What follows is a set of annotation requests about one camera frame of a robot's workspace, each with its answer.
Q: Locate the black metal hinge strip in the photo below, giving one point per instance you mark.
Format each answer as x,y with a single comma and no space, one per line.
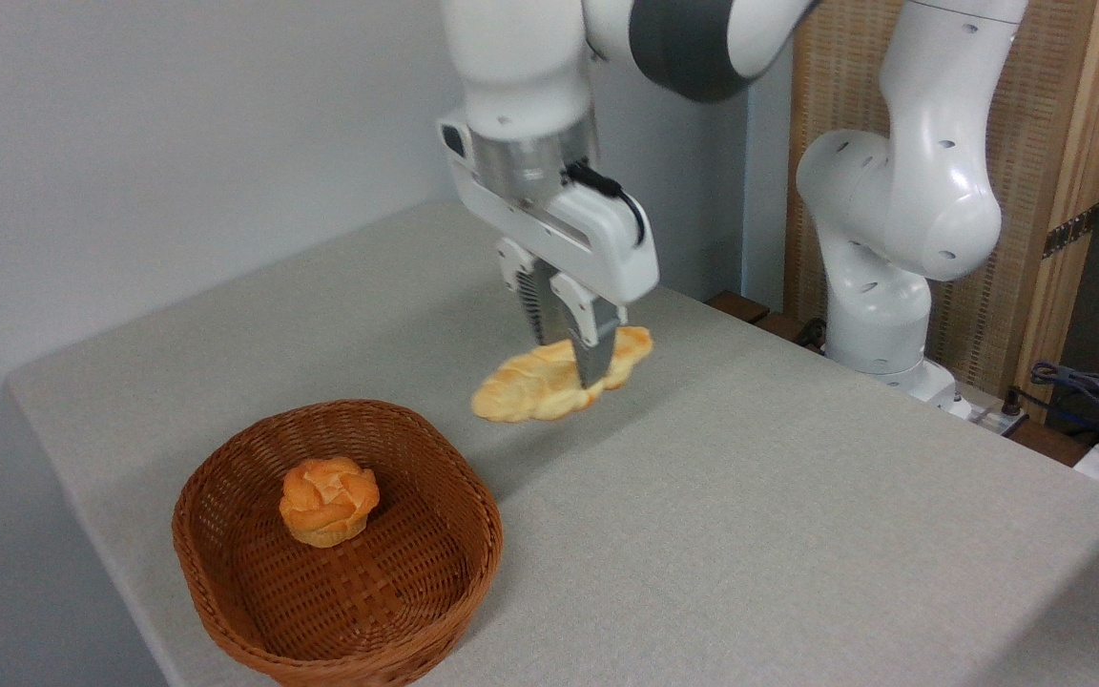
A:
1070,231

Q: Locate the long braided pale bread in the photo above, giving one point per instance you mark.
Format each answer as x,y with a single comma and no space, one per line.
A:
521,386

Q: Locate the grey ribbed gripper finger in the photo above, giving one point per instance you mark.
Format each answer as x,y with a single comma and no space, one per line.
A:
595,334
532,301

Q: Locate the round orange bread roll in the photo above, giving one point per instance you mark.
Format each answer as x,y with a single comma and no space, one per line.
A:
328,501

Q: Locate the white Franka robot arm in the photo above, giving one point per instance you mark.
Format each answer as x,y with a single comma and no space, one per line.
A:
530,57

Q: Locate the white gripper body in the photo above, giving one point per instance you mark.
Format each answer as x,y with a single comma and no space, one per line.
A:
607,248

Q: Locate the grey tablecloth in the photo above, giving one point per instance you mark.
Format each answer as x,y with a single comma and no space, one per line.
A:
750,572

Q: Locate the brown wicker basket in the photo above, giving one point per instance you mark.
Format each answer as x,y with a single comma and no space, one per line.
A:
387,611

